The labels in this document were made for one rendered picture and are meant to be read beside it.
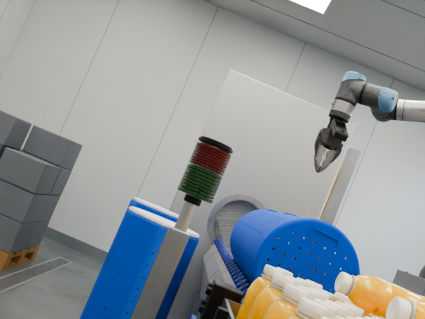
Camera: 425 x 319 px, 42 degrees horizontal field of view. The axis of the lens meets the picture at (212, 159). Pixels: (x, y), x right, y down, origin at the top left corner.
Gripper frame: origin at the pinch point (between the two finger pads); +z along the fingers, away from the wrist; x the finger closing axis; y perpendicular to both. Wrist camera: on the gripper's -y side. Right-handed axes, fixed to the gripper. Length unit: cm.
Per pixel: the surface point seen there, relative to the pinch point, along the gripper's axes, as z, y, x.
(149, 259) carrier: 50, 4, 41
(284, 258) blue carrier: 30.5, -37.0, 7.0
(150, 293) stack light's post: 42, -92, 36
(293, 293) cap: 33, -96, 16
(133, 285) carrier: 60, 4, 42
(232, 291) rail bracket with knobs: 41, -59, 20
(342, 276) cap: 28, -80, 5
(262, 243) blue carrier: 29.1, -36.5, 13.9
